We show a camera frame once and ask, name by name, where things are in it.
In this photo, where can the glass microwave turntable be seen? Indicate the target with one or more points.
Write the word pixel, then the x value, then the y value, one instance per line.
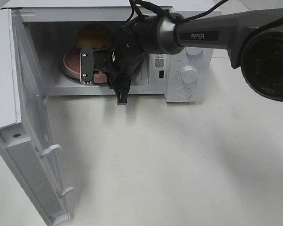
pixel 138 79

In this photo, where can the pink round plate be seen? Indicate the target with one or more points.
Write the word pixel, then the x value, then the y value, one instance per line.
pixel 71 67

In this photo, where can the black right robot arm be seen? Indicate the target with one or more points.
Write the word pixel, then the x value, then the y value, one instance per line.
pixel 253 40

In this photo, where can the white microwave oven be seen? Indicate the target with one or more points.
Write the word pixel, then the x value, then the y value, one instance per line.
pixel 54 25

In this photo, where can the white microwave knob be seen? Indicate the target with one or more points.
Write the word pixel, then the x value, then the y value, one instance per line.
pixel 189 74

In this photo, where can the white microwave door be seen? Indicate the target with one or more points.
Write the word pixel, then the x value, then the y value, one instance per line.
pixel 26 143

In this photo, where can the white warning label sticker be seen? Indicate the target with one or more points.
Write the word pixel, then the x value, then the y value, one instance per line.
pixel 159 61

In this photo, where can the toy burger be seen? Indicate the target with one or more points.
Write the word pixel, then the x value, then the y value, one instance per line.
pixel 95 35

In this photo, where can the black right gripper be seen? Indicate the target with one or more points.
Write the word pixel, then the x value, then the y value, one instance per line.
pixel 103 62

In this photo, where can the white round door-release button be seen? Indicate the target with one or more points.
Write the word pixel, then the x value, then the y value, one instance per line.
pixel 185 93

